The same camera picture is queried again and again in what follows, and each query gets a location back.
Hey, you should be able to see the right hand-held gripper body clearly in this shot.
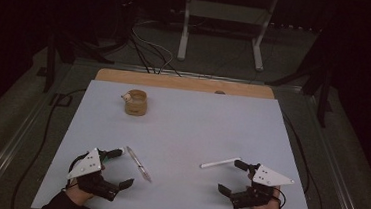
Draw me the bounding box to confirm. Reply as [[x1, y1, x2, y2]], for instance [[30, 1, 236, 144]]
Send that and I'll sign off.
[[228, 161, 297, 209]]

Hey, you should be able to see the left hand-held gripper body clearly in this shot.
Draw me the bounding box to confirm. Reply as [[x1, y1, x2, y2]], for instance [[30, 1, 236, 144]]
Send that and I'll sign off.
[[65, 146, 124, 204]]

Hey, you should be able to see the clear pen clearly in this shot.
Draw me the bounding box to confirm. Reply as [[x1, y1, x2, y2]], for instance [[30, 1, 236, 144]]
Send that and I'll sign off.
[[122, 145, 155, 184]]

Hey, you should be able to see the white pen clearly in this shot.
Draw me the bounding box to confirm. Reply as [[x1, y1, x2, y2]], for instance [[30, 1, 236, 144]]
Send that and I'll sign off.
[[199, 154, 242, 173]]

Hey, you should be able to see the wooden pen holder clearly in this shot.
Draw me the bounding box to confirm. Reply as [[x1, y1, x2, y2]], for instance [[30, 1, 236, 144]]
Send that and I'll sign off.
[[119, 87, 150, 117]]

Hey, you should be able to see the person's left hand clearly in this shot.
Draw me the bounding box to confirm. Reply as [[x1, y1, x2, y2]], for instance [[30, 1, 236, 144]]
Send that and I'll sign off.
[[63, 179, 98, 209]]

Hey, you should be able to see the white table board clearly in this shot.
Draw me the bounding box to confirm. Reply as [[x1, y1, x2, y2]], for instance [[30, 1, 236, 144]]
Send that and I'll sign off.
[[30, 74, 324, 209]]

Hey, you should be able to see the black floor stand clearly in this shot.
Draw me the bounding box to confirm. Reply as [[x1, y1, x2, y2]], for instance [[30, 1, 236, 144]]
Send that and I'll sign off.
[[261, 22, 340, 129], [41, 27, 117, 99]]

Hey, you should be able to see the white metal stand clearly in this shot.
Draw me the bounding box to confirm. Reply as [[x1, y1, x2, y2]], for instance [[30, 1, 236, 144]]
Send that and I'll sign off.
[[176, 0, 280, 73]]

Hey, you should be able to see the right hand-held gripper cable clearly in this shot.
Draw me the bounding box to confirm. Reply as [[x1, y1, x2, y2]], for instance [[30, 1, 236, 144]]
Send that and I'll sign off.
[[270, 186, 288, 209]]

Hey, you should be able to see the hand-held gripper cable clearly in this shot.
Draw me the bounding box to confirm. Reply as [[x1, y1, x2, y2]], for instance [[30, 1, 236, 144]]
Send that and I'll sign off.
[[64, 150, 91, 192], [270, 186, 288, 209]]

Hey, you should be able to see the left hand-held gripper cable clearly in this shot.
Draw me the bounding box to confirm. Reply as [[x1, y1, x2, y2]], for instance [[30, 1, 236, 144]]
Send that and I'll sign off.
[[64, 150, 91, 192]]

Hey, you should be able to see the long black floor cable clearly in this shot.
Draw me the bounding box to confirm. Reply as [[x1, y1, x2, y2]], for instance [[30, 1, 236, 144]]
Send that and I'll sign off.
[[10, 83, 87, 209], [275, 111, 331, 209]]

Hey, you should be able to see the metal floor rail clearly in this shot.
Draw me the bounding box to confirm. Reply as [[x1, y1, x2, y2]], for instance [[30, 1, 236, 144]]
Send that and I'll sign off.
[[299, 93, 371, 209], [0, 57, 74, 209]]

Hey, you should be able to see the black floor cable bundle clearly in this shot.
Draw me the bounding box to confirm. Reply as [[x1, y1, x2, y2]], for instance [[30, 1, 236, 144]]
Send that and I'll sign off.
[[126, 29, 186, 78]]

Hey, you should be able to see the white floor cable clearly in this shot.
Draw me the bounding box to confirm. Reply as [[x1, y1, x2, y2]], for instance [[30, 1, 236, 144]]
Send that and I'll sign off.
[[128, 19, 178, 75]]

